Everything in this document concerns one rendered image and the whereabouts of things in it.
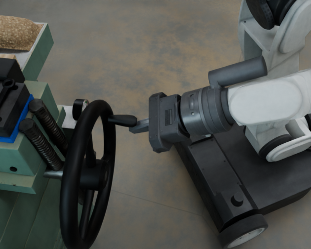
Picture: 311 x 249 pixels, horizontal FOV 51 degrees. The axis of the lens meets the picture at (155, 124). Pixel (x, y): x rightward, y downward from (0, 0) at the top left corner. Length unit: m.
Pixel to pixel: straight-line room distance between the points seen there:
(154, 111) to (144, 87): 1.22
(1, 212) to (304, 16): 0.73
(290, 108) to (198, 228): 1.00
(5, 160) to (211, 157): 0.97
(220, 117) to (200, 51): 1.53
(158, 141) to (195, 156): 0.77
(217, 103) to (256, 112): 0.07
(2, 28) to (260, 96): 0.55
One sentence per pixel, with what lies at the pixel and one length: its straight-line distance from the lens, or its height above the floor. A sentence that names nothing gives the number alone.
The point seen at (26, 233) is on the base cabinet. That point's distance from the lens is 0.87.
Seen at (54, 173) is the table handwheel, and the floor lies 0.82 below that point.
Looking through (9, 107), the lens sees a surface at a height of 1.00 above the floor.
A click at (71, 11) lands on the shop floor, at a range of 2.45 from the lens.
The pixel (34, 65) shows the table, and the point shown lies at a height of 0.87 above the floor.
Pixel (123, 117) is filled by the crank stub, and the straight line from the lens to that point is 0.65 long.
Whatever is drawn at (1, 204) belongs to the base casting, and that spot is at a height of 0.76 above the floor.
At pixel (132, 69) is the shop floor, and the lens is 1.96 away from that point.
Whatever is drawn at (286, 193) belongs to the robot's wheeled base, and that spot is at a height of 0.17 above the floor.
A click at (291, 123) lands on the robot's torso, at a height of 0.32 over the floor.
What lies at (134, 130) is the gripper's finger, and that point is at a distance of 0.67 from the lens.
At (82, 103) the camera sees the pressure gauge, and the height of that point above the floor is 0.69.
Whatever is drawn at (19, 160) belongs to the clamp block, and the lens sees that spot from 0.56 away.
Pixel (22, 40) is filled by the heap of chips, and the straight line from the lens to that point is 0.78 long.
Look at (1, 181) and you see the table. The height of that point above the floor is 0.87.
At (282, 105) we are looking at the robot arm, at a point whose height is 0.99.
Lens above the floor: 1.38
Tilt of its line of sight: 55 degrees down
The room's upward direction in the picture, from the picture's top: straight up
